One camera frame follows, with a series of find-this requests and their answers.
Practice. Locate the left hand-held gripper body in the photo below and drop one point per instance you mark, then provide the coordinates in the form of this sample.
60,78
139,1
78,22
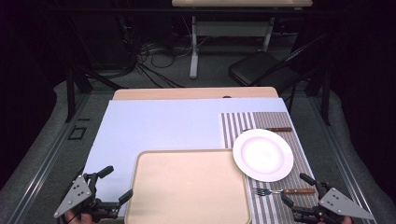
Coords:
76,194

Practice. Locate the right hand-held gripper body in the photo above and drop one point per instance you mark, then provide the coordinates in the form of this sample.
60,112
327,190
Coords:
339,203

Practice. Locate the white round plate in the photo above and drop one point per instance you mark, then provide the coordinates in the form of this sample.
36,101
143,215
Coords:
263,155

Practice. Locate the beige plastic tray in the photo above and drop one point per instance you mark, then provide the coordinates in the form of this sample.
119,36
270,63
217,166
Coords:
186,189

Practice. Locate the person's right hand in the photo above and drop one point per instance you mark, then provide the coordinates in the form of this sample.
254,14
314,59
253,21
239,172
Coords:
347,221

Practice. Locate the person's left hand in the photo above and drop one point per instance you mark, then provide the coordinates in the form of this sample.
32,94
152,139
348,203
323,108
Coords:
76,219

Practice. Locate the black tape square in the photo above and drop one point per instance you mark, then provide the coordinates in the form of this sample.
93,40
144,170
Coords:
70,133

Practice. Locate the light blue board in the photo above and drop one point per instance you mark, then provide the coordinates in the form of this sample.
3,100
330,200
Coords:
155,124

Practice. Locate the striped grey placemat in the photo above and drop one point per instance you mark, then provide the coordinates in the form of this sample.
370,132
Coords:
271,119

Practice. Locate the black metal stand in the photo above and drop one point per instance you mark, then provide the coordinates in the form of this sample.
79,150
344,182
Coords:
70,93

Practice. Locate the black folding chair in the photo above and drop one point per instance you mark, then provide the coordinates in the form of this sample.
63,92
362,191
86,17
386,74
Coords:
258,70

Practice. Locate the white frame table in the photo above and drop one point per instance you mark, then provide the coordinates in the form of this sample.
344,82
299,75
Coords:
230,29

